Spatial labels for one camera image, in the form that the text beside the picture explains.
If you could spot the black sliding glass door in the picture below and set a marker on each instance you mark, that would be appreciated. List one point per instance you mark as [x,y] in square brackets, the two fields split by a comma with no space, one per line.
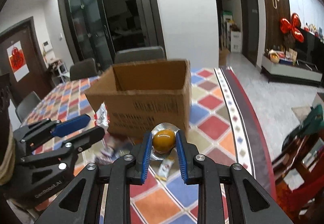
[88,23]

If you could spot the green bag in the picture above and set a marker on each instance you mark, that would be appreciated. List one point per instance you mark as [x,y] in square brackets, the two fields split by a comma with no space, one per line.
[313,117]

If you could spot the yellow egg snack packet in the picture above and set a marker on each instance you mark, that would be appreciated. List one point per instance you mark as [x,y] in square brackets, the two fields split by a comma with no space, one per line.
[163,139]

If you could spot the white storage cart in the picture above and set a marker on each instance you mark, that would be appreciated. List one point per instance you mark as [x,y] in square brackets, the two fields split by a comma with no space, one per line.
[59,70]

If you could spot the white intercom panel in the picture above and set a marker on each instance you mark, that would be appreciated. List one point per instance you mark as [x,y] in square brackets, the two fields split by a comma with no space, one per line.
[46,46]

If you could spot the brown cardboard box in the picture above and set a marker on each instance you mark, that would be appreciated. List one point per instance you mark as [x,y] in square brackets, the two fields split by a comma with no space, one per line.
[141,107]

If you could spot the white red snack packet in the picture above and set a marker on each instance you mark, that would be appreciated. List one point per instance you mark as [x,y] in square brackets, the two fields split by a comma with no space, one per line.
[102,117]

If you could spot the wooden chair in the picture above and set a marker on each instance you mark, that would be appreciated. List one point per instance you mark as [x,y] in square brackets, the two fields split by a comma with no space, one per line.
[303,153]

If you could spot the white television cabinet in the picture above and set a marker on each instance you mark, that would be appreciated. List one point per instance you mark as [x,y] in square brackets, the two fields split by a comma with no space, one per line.
[291,73]

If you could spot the wood slat wall panel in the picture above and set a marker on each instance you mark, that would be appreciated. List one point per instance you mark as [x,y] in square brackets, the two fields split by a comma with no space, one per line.
[267,11]

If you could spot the white orange snack stick packet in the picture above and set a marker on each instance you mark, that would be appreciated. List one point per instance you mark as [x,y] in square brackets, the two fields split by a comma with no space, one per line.
[165,168]

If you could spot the white corridor shelf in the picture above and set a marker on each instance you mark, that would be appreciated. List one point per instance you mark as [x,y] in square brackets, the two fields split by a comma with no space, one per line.
[234,36]

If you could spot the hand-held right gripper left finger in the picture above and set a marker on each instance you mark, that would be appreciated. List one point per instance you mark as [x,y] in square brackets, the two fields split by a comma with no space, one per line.
[144,160]

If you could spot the brown door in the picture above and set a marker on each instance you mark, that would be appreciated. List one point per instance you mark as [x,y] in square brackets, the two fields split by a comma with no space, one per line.
[25,36]

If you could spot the checkered tablecloth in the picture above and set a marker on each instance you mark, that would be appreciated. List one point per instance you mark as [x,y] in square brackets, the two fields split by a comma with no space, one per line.
[210,122]

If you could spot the fruit basket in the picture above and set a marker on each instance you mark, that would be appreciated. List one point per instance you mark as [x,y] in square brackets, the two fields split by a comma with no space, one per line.
[274,58]

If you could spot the red white door poster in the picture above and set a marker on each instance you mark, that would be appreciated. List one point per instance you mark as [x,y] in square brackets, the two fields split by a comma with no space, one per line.
[17,60]

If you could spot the dark room door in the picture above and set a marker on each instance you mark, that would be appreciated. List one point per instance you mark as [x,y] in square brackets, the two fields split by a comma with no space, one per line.
[249,18]

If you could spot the red garment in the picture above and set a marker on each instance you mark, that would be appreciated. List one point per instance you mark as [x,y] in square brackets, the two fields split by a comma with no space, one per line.
[301,201]

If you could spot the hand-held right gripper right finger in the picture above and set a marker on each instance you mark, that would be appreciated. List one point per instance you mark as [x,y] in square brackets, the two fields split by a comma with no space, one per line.
[182,160]

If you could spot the red bow balloon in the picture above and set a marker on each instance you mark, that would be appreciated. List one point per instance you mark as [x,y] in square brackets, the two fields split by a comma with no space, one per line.
[287,27]

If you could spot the purple white snack packet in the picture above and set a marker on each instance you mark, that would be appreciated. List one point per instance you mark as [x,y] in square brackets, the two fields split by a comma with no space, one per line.
[111,153]

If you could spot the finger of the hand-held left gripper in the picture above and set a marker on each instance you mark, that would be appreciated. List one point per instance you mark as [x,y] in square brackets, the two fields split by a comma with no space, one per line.
[88,136]
[70,125]

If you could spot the black television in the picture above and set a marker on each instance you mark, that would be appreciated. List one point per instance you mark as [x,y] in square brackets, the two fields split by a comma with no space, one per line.
[313,49]

